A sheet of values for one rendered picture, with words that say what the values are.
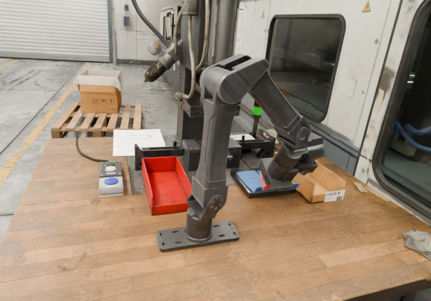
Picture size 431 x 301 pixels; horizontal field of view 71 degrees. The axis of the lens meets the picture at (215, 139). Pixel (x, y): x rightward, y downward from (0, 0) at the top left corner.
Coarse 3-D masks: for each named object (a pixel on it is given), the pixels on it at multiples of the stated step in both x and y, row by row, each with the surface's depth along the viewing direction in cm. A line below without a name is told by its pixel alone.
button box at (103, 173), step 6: (78, 150) 115; (84, 156) 112; (102, 162) 102; (114, 162) 103; (120, 162) 104; (102, 168) 99; (120, 168) 100; (102, 174) 95; (108, 174) 96; (114, 174) 96; (120, 174) 96
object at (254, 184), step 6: (240, 174) 105; (246, 174) 105; (252, 174) 105; (246, 180) 101; (252, 180) 101; (258, 180) 101; (252, 186) 97; (258, 186) 98; (258, 192) 94; (264, 192) 95
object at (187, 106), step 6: (198, 84) 114; (198, 90) 113; (186, 102) 104; (192, 102) 105; (198, 102) 105; (186, 108) 105; (192, 108) 100; (198, 108) 101; (192, 114) 101; (198, 114) 102
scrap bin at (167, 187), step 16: (144, 160) 102; (160, 160) 104; (176, 160) 104; (144, 176) 95; (160, 176) 102; (176, 176) 103; (160, 192) 93; (176, 192) 94; (160, 208) 82; (176, 208) 84
